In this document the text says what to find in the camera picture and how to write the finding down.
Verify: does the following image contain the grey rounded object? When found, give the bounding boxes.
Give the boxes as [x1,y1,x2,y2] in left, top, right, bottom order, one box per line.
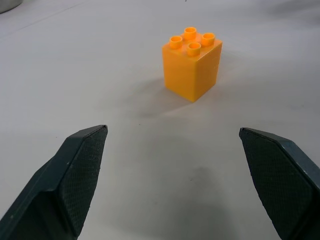
[0,0,21,14]

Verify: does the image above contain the yellow studded building block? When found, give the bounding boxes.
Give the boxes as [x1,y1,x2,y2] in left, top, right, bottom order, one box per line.
[161,26,223,103]

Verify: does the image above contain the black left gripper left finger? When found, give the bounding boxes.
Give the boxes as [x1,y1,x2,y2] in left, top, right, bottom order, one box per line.
[0,124,109,240]

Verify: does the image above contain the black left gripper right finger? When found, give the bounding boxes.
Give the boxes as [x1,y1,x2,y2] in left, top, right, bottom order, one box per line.
[238,127,320,240]

